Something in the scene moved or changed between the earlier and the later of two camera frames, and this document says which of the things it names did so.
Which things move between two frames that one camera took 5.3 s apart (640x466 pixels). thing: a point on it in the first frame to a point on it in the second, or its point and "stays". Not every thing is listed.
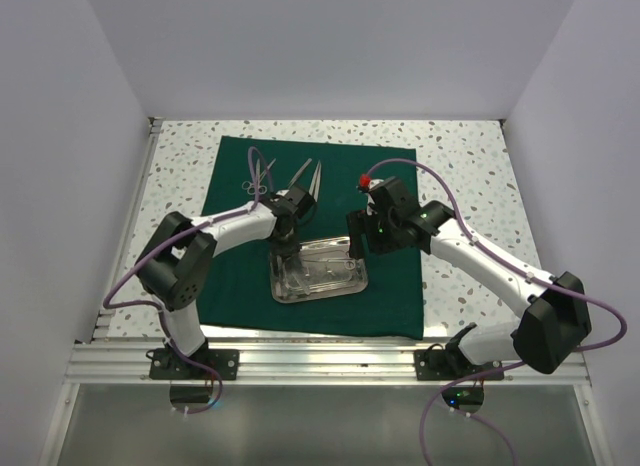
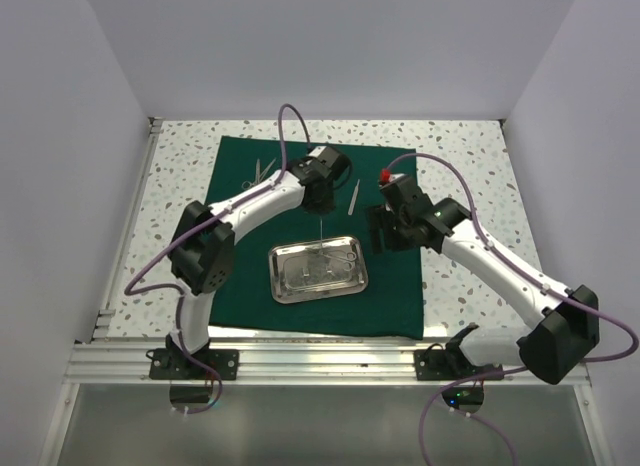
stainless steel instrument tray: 321,269 stays
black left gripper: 293,248 to 325,207
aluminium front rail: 289,362 stays
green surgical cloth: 390,306 stays
